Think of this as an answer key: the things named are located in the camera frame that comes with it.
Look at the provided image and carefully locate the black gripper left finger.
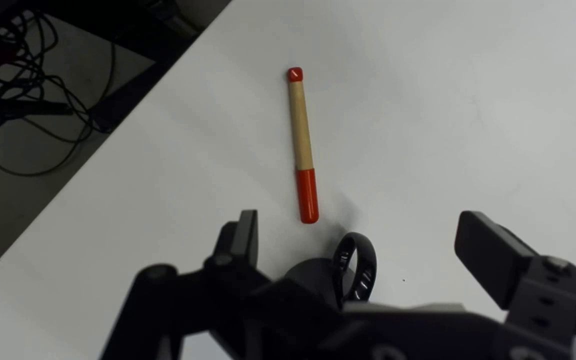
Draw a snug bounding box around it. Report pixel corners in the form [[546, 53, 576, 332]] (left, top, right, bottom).
[[209, 209, 259, 265]]

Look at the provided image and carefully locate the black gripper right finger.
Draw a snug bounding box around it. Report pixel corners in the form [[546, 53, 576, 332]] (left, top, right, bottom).
[[454, 209, 576, 324]]

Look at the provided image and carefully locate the dark grey ceramic mug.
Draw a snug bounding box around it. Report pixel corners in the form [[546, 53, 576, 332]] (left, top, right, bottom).
[[287, 232, 379, 310]]

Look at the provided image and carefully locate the red and tan marker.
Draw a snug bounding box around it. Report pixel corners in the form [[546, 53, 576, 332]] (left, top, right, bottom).
[[287, 65, 321, 223]]

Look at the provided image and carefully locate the black cable bundle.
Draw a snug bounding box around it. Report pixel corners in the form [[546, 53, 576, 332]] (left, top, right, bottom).
[[0, 5, 118, 180]]

